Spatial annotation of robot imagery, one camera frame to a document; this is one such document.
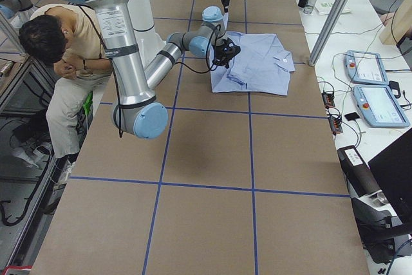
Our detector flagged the light blue striped shirt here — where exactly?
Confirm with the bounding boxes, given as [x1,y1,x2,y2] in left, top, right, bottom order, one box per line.
[211,31,295,96]

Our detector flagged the seated person beige clothes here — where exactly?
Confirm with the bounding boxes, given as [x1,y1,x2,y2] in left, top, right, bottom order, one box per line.
[18,3,112,192]

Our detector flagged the upper teach pendant tablet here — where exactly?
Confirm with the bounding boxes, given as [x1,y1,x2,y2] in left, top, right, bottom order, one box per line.
[344,50,389,86]

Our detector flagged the teach pendant tablet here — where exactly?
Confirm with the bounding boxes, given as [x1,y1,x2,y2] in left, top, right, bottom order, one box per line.
[344,50,389,86]
[353,84,410,128]

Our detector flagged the black phone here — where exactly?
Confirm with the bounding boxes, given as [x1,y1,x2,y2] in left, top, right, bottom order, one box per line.
[344,112,360,121]

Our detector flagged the lower teach pendant tablet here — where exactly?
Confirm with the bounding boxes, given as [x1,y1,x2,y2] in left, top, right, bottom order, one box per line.
[353,84,410,128]

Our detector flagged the black monitor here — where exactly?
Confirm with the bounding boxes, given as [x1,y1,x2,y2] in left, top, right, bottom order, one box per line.
[368,130,412,223]

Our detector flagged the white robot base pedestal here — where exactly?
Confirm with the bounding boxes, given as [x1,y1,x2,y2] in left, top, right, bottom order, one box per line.
[127,0,165,62]

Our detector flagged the aluminium frame post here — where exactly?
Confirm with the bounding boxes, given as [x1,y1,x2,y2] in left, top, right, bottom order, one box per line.
[308,0,348,66]

